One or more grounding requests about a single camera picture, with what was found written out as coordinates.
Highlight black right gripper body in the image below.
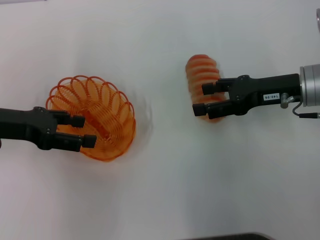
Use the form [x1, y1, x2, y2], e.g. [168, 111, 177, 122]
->
[224, 73, 301, 116]

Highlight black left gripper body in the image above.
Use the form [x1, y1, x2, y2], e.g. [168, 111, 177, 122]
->
[0, 106, 60, 151]

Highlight orange striped bread loaf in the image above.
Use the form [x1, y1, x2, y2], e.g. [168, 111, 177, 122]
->
[185, 54, 227, 124]

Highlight black robot torso edge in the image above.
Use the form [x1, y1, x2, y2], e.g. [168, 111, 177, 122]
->
[179, 232, 273, 240]

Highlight orange plastic wire basket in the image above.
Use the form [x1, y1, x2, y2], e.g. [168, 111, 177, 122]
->
[45, 74, 137, 164]

